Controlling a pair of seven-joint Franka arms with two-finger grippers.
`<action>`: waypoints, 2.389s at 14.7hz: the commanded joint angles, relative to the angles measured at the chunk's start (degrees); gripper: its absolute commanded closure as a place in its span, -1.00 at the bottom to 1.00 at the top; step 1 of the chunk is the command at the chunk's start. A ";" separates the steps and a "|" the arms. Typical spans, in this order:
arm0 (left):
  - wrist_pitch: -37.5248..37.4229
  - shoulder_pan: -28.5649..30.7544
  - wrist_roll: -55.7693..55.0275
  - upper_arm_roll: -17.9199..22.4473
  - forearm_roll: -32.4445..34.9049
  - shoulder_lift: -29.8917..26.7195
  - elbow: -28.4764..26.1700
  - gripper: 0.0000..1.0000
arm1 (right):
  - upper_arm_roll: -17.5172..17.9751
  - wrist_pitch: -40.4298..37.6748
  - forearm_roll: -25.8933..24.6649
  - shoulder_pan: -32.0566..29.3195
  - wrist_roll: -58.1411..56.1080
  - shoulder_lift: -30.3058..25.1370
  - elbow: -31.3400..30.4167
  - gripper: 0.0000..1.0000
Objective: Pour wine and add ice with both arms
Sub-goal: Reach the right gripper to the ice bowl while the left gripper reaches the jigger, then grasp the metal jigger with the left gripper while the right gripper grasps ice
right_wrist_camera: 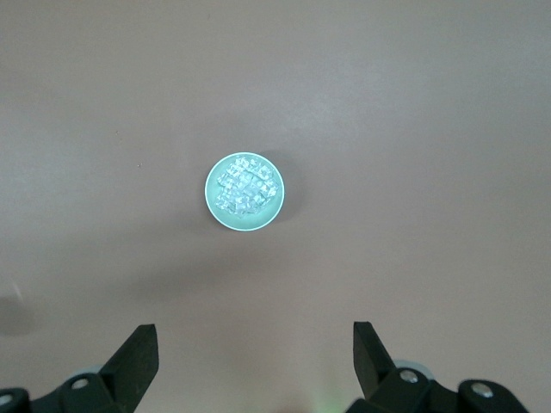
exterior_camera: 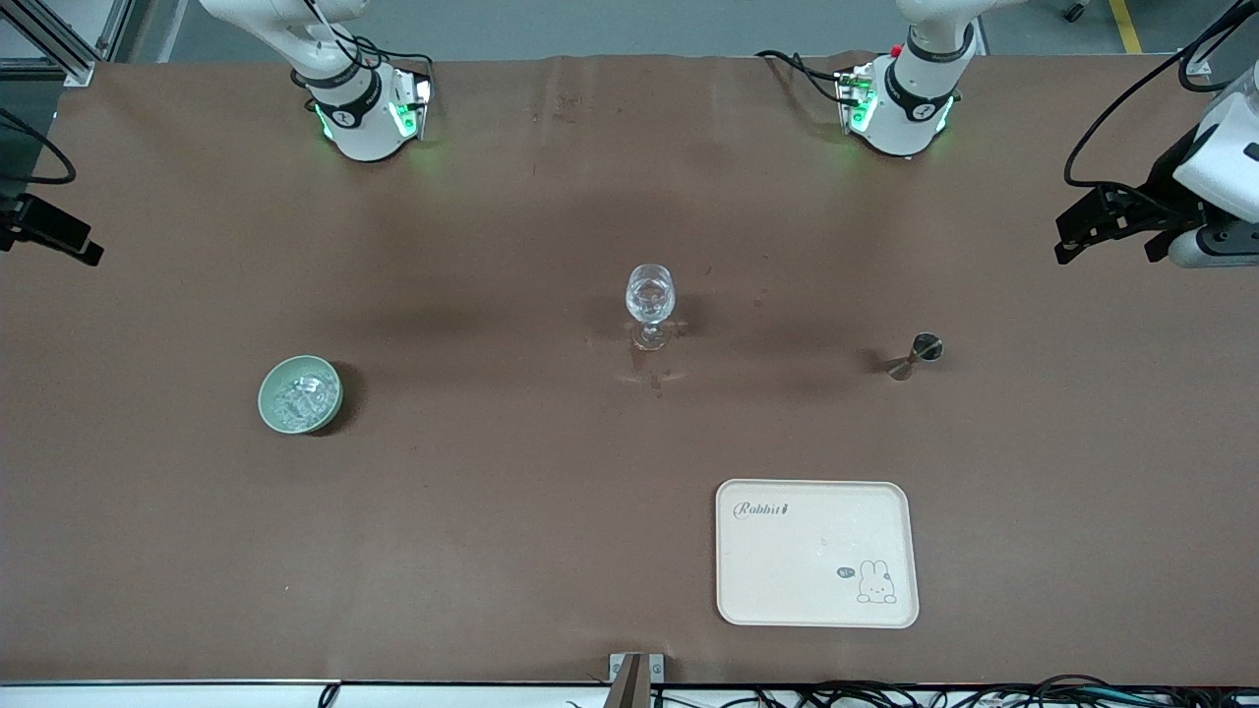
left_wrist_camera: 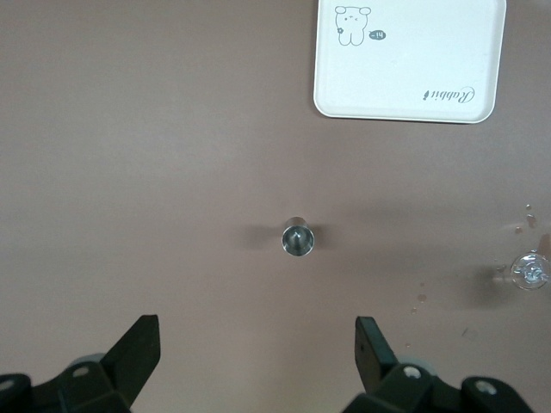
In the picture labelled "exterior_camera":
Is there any steel cone jigger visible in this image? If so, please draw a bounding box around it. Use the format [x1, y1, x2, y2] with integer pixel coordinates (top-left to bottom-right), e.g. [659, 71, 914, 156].
[885, 332, 945, 383]

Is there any pile of clear ice cubes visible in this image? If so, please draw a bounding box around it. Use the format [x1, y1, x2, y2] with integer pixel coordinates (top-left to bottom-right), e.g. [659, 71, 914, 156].
[270, 374, 335, 429]

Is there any clear wine glass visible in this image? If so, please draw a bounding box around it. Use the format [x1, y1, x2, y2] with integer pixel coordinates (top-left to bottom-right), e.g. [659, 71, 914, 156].
[625, 264, 680, 352]

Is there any pale green ceramic bowl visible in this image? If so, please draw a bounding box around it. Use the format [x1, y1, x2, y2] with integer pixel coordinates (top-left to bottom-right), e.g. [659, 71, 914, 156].
[258, 355, 344, 435]

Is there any cream rabbit print tray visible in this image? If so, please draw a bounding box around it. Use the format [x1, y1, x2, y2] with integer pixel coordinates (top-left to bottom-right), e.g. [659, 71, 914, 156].
[715, 478, 921, 629]

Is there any brown table cover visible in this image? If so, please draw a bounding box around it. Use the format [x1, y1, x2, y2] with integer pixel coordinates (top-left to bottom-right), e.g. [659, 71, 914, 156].
[0, 51, 1259, 686]

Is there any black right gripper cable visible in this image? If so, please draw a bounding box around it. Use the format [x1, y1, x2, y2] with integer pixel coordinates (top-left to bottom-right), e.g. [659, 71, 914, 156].
[0, 106, 79, 187]

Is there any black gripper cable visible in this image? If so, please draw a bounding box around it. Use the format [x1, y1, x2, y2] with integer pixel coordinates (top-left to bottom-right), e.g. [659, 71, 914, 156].
[0, 106, 79, 187]
[1064, 0, 1259, 190]

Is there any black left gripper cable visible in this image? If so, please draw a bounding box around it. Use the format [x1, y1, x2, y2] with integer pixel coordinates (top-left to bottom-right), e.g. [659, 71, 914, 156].
[1064, 0, 1259, 190]

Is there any aluminium frame profile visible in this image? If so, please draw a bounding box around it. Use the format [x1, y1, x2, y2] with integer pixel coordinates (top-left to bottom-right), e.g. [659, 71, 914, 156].
[1180, 0, 1259, 78]
[0, 0, 134, 86]

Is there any black left arm base cable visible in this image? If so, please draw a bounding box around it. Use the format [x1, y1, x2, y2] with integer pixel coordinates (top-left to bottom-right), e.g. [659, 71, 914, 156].
[754, 49, 859, 105]

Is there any black arm base cable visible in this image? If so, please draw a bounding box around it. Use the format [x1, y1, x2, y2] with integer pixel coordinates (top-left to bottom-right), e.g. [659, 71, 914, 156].
[754, 49, 859, 105]
[295, 0, 437, 99]

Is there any black right arm base cable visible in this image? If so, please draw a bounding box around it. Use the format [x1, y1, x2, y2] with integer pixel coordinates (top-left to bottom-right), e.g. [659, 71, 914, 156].
[295, 0, 437, 99]

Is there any bundle of black cables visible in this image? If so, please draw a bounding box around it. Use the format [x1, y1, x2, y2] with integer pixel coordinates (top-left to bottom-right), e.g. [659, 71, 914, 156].
[566, 675, 1259, 708]

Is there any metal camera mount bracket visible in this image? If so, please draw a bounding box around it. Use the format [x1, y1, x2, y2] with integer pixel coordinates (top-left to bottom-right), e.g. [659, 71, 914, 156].
[609, 652, 666, 708]

